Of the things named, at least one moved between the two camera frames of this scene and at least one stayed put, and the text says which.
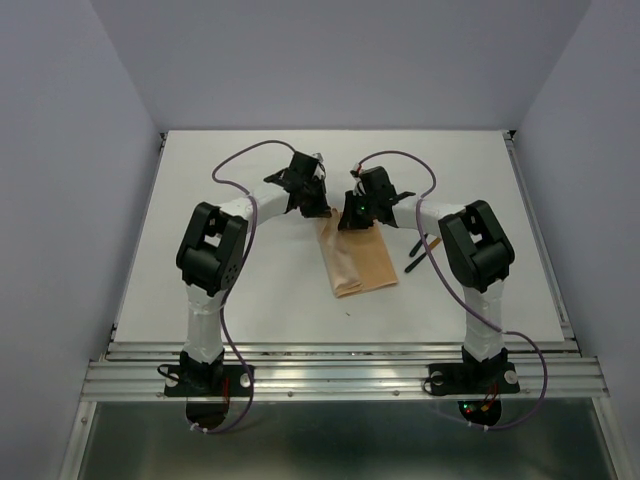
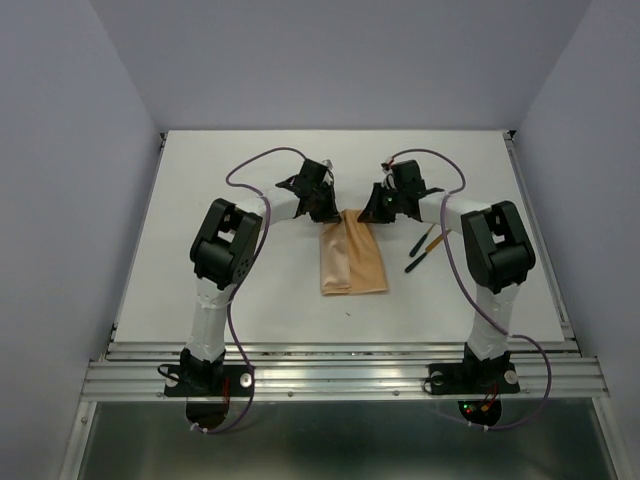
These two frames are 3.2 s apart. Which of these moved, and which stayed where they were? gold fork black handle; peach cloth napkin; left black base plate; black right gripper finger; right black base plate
Moved: black right gripper finger; peach cloth napkin
Stayed: right black base plate; gold fork black handle; left black base plate
